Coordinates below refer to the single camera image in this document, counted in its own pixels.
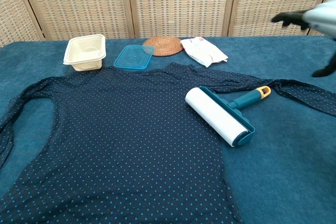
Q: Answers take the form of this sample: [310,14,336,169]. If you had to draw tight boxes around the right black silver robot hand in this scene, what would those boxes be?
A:
[271,0,336,78]

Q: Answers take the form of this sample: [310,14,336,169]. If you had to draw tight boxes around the teal white lint roller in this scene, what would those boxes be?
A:
[185,85,271,148]

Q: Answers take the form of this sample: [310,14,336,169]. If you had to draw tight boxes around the white plastic packet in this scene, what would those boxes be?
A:
[180,37,228,68]

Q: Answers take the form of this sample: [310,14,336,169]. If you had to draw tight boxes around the round brown rattan coaster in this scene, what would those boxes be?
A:
[143,35,184,57]

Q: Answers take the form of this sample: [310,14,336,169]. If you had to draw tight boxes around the blue plush table cover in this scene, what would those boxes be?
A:
[0,35,336,224]

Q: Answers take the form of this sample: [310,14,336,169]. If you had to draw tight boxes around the clear blue plastic lid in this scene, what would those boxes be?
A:
[113,45,155,71]

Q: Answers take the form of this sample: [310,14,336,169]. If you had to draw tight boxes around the navy polka dot shirt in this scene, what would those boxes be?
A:
[0,62,336,224]

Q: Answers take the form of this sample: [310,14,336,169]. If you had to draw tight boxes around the cream plastic food container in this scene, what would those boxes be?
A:
[62,34,107,72]

